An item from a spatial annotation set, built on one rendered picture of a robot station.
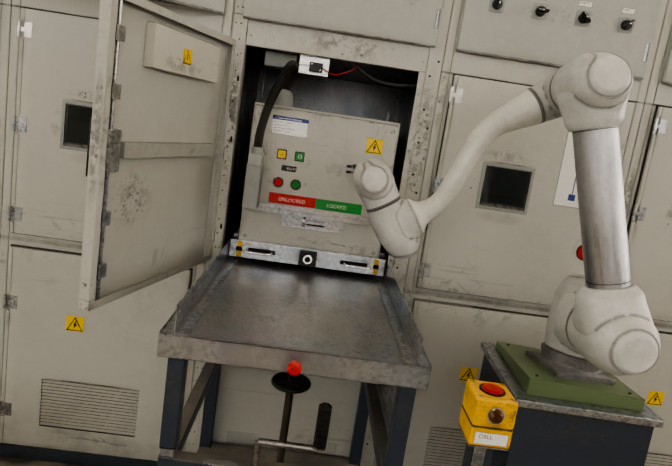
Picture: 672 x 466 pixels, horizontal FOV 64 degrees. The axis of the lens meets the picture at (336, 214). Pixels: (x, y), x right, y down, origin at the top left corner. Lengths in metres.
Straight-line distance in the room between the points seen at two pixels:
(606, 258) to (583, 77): 0.42
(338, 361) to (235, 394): 0.88
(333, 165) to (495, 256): 0.64
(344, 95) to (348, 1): 0.84
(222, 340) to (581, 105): 0.97
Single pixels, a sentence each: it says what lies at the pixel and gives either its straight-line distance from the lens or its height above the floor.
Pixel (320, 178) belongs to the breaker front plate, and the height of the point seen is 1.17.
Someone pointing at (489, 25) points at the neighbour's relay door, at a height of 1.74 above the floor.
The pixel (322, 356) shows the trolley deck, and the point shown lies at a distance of 1.26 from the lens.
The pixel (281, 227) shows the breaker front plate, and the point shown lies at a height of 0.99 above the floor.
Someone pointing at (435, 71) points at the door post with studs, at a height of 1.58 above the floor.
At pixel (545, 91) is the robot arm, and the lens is 1.52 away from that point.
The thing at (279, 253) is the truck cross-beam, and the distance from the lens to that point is 1.88.
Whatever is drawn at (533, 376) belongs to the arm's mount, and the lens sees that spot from 1.55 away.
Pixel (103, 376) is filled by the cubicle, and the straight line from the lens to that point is 2.16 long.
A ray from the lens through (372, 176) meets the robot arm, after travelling 1.39.
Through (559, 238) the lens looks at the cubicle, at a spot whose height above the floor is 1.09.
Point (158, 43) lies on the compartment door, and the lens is 1.49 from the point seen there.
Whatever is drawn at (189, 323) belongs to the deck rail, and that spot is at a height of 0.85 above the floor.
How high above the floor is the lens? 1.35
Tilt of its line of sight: 9 degrees down
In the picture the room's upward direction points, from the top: 8 degrees clockwise
